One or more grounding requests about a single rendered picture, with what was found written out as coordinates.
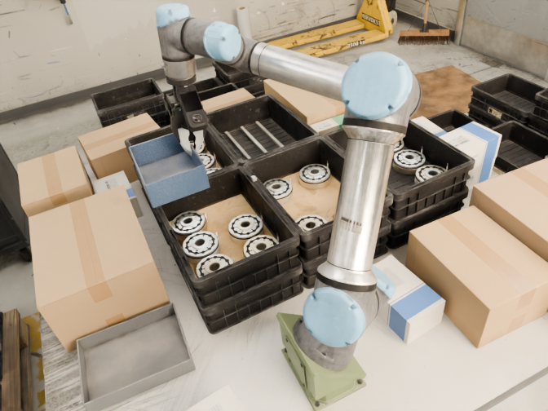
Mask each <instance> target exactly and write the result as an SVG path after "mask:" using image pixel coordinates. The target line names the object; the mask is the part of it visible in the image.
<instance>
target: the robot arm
mask: <svg viewBox="0 0 548 411"><path fill-rule="evenodd" d="M155 14H156V22H157V27H156V28H157V32H158V37H159V42H160V48H161V57H162V61H163V64H161V67H162V68H164V72H165V75H166V82H167V83H168V84H170V85H172V87H173V91H172V93H170V94H166V101H167V106H168V111H169V114H170V119H171V123H170V127H171V129H172V132H173V133H174V135H175V137H176V139H177V140H178V141H179V143H180V144H181V146H182V147H183V149H184V151H185V152H186V153H187V154H189V155H190V156H192V149H191V147H190V146H191V143H190V142H189V140H188V136H189V131H190V132H192V133H193V134H194V138H193V142H194V146H193V148H194V149H195V151H196V152H197V153H198V152H199V150H200V148H201V146H202V143H203V140H204V138H205V136H206V131H207V127H208V120H207V117H206V111H205V110H204V109H203V105H202V103H201V100H200V97H199V95H198V93H197V89H196V87H195V85H190V84H192V83H194V82H195V81H196V80H197V75H196V72H197V66H196V59H195V55H199V56H204V57H207V58H210V59H212V60H216V61H218V62H220V63H222V64H226V65H228V66H231V67H233V68H235V69H237V70H239V71H241V72H244V73H252V74H255V75H259V76H261V77H265V78H268V79H271V80H273V81H277V82H281V83H284V84H286V85H289V86H294V87H297V88H299V89H302V90H305V91H309V92H312V93H315V94H318V95H322V96H324V97H327V98H331V99H335V100H337V101H340V102H343V103H344V105H345V111H344V116H343V122H342V128H343V129H344V130H345V132H346V133H347V136H348V141H347V150H346V155H345V160H344V164H343V169H342V178H341V183H340V188H339V192H338V201H337V206H336V210H335V216H334V224H333V229H332V234H331V238H330V243H329V253H328V257H327V260H326V261H325V262H324V263H322V264H321V265H320V266H319V267H318V268H317V273H316V281H315V286H314V290H313V291H312V292H311V293H310V294H309V295H308V296H307V299H306V301H305V303H304V305H303V316H301V317H300V318H299V319H298V320H297V321H296V323H295V324H294V327H293V336H294V340H295V342H296V343H297V344H298V346H299V347H300V349H301V350H302V351H303V353H304V354H305V355H306V356H307V357H309V358H310V359H311V360H312V361H314V362H315V363H317V364H318V365H319V366H321V367H323V368H325V369H328V370H332V371H342V370H344V369H345V368H346V367H347V366H348V365H349V364H350V362H351V359H352V357H353V354H354V351H355V349H356V345H357V343H358V339H359V338H360V337H361V336H362V335H363V333H364V332H365V330H366V329H367V328H368V327H369V325H370V324H371V323H372V321H373V320H374V319H375V317H376V316H377V315H378V313H379V312H380V311H381V310H382V309H383V308H384V307H385V305H386V304H387V303H388V301H389V300H391V299H392V296H393V294H394V293H395V291H396V286H395V285H394V283H393V282H392V281H391V279H390V278H389V277H388V276H387V275H385V274H384V273H383V272H382V271H380V270H379V269H378V268H377V267H375V266H374V265H373V257H374V251H375V247H376V243H377V239H378V230H379V226H380V222H381V217H382V209H383V205H384V201H385V196H386V191H387V184H388V179H389V174H390V170H391V162H392V158H393V153H394V149H395V145H396V143H397V142H398V141H400V140H401V139H403V138H404V137H405V136H406V131H407V127H408V123H409V119H410V118H411V117H412V116H413V115H414V114H415V113H416V112H417V110H418V108H419V105H420V103H421V99H422V88H421V85H420V82H419V80H418V79H417V77H416V76H415V75H414V74H413V73H412V72H411V70H410V68H409V66H408V65H407V64H406V63H405V62H404V61H403V60H402V59H401V58H399V57H397V56H395V55H393V54H390V53H387V52H382V51H376V52H371V53H368V54H366V55H362V56H361V57H360V58H358V59H357V60H355V61H354V62H353V63H352V64H351V65H350V66H346V65H343V64H338V63H334V62H331V61H328V60H323V59H320V58H317V57H314V56H310V55H305V54H303V53H299V52H296V51H291V50H288V49H285V48H281V47H278V46H273V45H270V44H267V43H264V42H259V41H256V40H253V39H249V38H246V37H244V36H242V35H240V33H239V32H238V29H237V27H235V26H234V25H232V24H227V23H225V22H222V21H211V20H201V19H196V18H193V17H190V15H191V14H190V12H189V8H188V6H186V5H184V4H182V3H169V4H164V5H161V6H159V7H158V8H157V9H156V11H155ZM170 95H171V96H170ZM186 125H188V128H187V127H185V126H186Z"/></svg>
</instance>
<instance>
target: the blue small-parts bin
mask: <svg viewBox="0 0 548 411"><path fill-rule="evenodd" d="M190 147H191V149H192V156H190V155H189V154H187V153H186V152H185V151H184V149H183V147H182V146H181V144H180V143H179V141H178V140H177V139H176V137H175V135H174V133H171V134H168V135H164V136H161V137H158V138H155V139H151V140H149V141H146V142H143V143H141V144H136V145H133V146H130V147H129V150H130V154H131V156H132V159H133V161H134V163H135V167H136V170H137V171H138V174H139V177H140V179H141V181H142V184H143V186H144V189H145V191H146V193H147V195H148V199H149V200H150V203H151V205H152V207H153V208H155V207H158V206H161V205H164V204H166V203H169V202H171V201H175V200H178V199H179V198H182V197H186V196H188V195H191V194H193V193H196V192H200V191H202V190H205V189H207V188H210V184H209V180H208V177H207V173H206V168H205V165H204V163H203V162H202V160H201V159H200V157H199V156H198V154H197V152H196V151H195V149H194V148H193V146H192V145H191V146H190Z"/></svg>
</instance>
